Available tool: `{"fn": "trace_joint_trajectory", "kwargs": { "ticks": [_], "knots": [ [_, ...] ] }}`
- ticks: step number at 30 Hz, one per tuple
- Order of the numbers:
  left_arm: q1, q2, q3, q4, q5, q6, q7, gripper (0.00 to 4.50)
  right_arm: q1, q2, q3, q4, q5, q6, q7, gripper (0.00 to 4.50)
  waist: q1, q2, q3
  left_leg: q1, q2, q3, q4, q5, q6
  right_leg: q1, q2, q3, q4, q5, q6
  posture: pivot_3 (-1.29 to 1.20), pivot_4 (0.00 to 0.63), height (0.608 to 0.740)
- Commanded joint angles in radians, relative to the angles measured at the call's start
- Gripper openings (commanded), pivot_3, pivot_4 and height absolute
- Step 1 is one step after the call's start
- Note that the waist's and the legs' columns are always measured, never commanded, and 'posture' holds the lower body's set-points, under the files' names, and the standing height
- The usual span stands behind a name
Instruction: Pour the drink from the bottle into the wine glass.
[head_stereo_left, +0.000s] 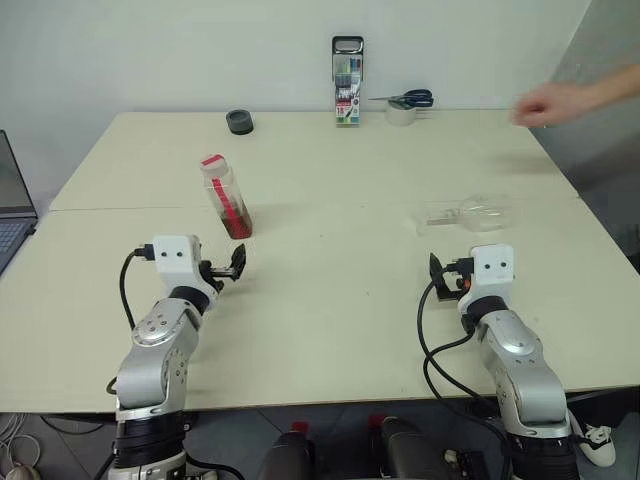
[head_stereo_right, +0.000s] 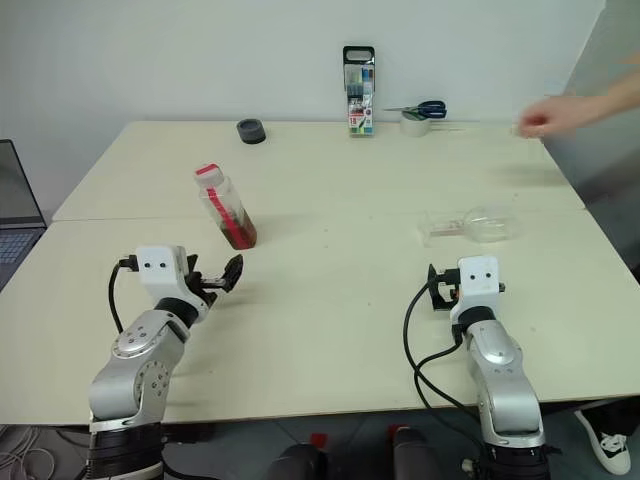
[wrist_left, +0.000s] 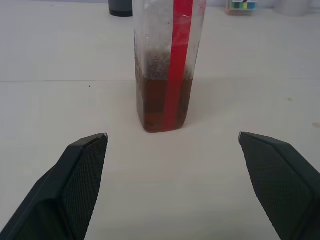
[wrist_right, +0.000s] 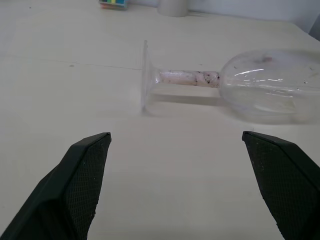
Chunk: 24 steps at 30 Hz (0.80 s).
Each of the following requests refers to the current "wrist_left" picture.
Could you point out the white tape roll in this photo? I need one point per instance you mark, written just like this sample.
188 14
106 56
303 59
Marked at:
290 7

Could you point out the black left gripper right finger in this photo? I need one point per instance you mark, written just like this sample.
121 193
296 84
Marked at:
280 180

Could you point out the clear bottle with red label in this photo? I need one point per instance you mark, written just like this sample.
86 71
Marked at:
155 100

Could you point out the marker pen pack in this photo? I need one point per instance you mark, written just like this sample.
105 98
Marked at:
241 7

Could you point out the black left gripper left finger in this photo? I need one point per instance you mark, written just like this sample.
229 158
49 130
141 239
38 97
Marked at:
75 185

